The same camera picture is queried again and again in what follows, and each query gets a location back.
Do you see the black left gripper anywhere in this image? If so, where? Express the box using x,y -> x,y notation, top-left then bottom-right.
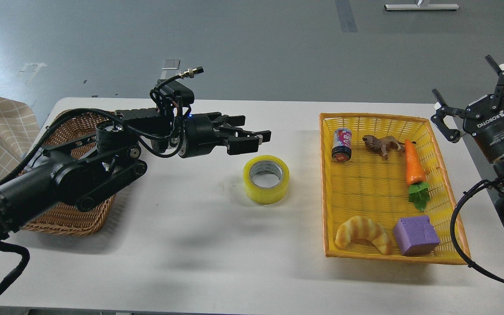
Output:
178,113 -> 272,159

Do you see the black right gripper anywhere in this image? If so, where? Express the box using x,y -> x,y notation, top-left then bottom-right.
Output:
430,55 -> 504,164

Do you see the yellow tape roll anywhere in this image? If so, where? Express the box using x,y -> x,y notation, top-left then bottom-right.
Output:
242,155 -> 291,205

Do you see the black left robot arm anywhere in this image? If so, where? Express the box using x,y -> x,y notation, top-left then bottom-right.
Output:
0,74 -> 271,296

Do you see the brown toy lion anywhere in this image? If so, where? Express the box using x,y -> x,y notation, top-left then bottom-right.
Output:
362,134 -> 406,160

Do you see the small drink can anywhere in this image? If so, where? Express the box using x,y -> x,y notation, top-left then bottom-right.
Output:
331,128 -> 352,163

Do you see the orange toy carrot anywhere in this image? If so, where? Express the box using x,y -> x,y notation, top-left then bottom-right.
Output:
404,138 -> 431,212

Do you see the white floor bar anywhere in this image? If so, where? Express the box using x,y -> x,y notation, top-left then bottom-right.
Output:
384,3 -> 460,11

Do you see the yellow plastic basket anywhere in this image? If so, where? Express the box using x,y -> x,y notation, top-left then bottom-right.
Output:
319,113 -> 465,265

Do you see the purple foam block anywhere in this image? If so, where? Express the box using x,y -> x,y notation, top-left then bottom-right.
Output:
393,215 -> 440,256

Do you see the toy croissant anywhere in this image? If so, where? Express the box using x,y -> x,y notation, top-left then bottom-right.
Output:
334,216 -> 392,255

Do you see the brown wicker basket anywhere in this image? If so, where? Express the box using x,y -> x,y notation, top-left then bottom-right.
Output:
23,113 -> 117,236

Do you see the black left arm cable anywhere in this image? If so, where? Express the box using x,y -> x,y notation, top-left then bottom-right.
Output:
149,66 -> 204,132

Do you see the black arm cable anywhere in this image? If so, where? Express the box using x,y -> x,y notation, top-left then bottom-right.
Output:
450,178 -> 504,296
149,66 -> 204,132

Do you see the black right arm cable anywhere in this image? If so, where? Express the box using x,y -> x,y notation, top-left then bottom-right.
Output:
450,178 -> 504,296

